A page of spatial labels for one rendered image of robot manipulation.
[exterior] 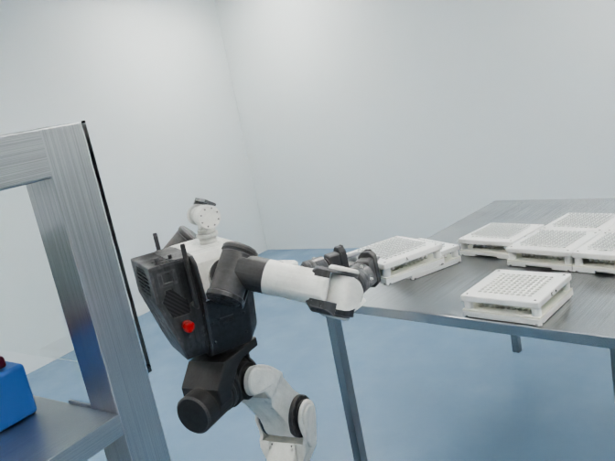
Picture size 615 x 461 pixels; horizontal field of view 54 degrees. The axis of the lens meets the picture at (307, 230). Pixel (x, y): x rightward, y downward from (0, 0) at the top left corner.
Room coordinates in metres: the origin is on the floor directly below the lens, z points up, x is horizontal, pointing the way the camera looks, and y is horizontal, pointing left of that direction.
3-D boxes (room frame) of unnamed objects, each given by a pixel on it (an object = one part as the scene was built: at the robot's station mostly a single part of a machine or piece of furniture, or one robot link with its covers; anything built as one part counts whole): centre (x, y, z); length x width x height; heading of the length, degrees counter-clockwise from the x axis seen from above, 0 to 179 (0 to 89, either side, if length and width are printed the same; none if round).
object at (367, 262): (1.83, -0.15, 1.05); 0.12 x 0.10 x 0.13; 149
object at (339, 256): (1.99, -0.05, 1.05); 0.12 x 0.10 x 0.13; 109
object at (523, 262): (2.13, -0.87, 0.89); 0.24 x 0.24 x 0.02; 39
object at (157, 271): (1.70, 0.34, 1.13); 0.34 x 0.30 x 0.36; 27
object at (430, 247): (2.02, -0.27, 1.05); 0.25 x 0.24 x 0.02; 27
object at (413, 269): (2.02, -0.27, 1.01); 0.24 x 0.24 x 0.02; 27
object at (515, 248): (2.13, -0.87, 0.94); 0.25 x 0.24 x 0.02; 39
